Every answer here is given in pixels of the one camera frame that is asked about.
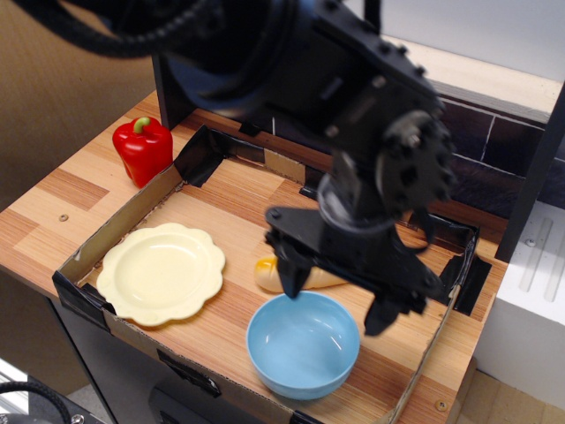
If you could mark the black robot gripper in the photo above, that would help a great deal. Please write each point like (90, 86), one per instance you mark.
(365, 251)

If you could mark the light blue plastic bowl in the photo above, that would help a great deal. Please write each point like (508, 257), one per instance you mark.
(303, 348)

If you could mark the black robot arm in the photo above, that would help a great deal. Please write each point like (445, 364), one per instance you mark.
(148, 28)

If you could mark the cream scalloped plate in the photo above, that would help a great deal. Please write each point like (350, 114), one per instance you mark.
(161, 274)

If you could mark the toy bread loaf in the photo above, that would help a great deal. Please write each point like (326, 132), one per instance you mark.
(267, 277)

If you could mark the dark brick backsplash panel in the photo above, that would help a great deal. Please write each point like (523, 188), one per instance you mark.
(494, 132)

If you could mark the red toy bell pepper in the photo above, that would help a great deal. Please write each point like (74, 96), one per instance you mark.
(145, 147)

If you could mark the cardboard tray border with tape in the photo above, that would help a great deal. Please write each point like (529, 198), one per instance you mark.
(417, 371)

